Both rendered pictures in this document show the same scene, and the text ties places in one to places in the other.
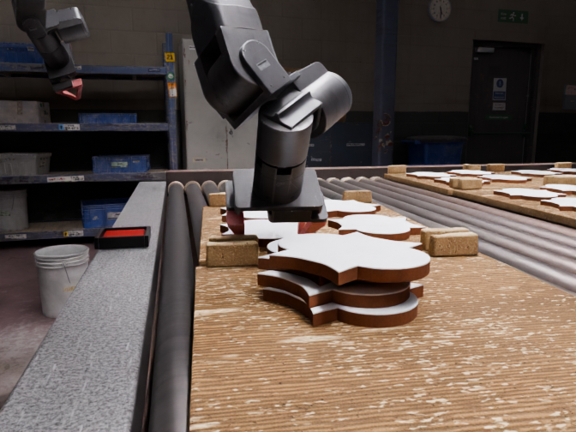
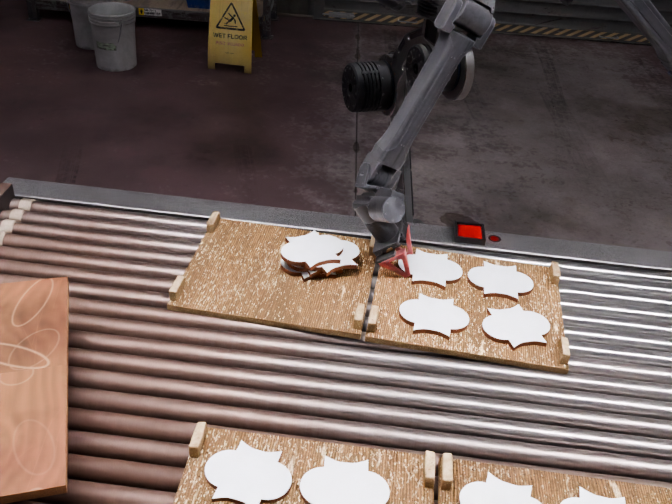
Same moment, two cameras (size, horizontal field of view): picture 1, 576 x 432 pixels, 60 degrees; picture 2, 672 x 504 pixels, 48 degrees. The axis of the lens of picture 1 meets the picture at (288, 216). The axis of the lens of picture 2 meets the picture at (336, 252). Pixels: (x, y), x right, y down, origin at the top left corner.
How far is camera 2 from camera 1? 1.84 m
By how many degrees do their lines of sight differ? 97
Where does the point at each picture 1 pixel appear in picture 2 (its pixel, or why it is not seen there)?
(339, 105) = (375, 212)
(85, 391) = (290, 219)
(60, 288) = not seen: outside the picture
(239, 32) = (371, 157)
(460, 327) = (271, 277)
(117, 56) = not seen: outside the picture
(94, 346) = (319, 221)
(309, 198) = (378, 246)
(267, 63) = (363, 174)
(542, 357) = (243, 281)
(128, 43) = not seen: outside the picture
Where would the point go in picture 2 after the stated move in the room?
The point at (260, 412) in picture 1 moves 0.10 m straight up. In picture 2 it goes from (249, 231) to (249, 195)
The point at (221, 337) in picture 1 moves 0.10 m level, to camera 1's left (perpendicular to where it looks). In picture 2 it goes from (293, 233) to (307, 213)
